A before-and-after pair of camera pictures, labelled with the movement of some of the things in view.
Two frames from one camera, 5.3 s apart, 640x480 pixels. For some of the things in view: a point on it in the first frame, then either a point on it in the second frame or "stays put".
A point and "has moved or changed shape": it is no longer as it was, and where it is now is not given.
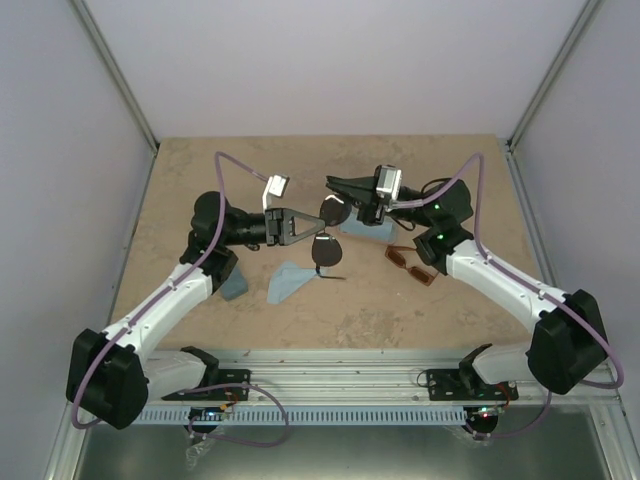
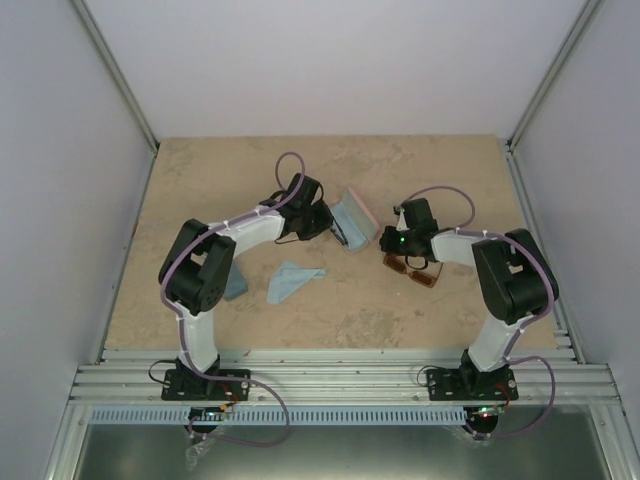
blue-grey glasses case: (235, 285) stays put
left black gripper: (279, 227) → (325, 223)
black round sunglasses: (326, 250) has moved or changed shape
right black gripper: (359, 191) → (388, 243)
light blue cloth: (287, 280) stays put
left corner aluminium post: (115, 70) stays put
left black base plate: (225, 377) stays put
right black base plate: (451, 385) stays put
